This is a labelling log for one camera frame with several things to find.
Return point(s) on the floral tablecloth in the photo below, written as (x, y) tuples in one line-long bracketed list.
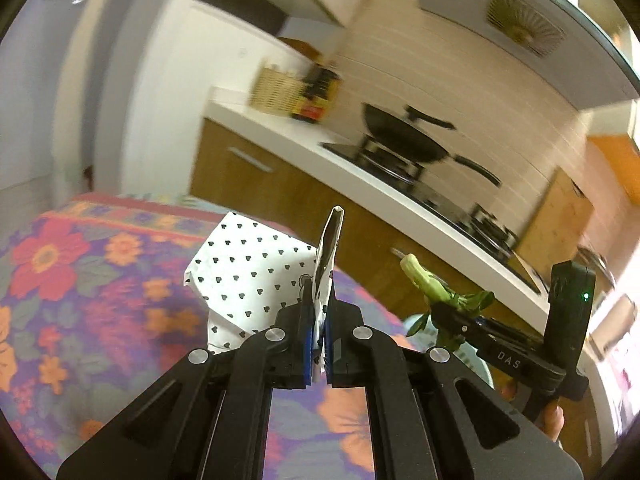
[(100, 310)]

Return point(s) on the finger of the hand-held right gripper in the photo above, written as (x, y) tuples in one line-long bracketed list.
[(460, 327)]

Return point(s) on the wooden cutting board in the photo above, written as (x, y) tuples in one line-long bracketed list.
[(555, 220)]

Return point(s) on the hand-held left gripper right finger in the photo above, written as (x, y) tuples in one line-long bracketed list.
[(327, 355)]

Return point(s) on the green vegetable stalk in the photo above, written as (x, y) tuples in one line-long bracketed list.
[(430, 285)]

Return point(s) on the polka dot paper bag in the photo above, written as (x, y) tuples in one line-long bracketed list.
[(250, 270)]

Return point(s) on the person's right hand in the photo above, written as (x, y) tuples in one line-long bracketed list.
[(554, 422)]

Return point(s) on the black wok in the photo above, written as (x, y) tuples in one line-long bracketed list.
[(405, 135)]

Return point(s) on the black gas stove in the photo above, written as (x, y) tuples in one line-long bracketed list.
[(435, 195)]

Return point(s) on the white kitchen counter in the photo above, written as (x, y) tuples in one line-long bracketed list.
[(280, 130)]

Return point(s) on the wide wooden cabinet door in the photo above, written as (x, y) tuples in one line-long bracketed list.
[(360, 230)]

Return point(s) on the wicker basket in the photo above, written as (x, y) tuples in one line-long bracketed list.
[(275, 85)]

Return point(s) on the narrow wooden cabinet door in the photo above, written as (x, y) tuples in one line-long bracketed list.
[(225, 180)]

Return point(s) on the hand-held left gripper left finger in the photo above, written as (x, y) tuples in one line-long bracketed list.
[(310, 355)]

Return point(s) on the steel range hood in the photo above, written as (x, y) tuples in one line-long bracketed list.
[(525, 25)]

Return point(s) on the dark sauce bottle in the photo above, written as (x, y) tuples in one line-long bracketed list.
[(306, 92)]

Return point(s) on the wooden box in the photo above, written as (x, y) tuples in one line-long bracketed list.
[(302, 47)]

